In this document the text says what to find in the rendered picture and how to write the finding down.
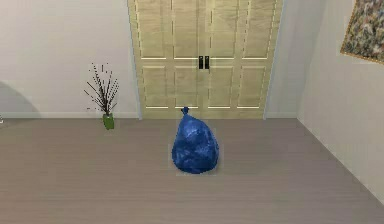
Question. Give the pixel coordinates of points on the green vase with dark twigs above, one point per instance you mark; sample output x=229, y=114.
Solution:
x=108, y=120

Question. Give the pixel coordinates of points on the pale wooden door leaf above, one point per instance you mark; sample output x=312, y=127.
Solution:
x=166, y=56
x=240, y=56

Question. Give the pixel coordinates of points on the gold framed floral picture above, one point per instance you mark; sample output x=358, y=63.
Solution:
x=365, y=30

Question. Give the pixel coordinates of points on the blue tied sack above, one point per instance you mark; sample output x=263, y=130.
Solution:
x=195, y=146

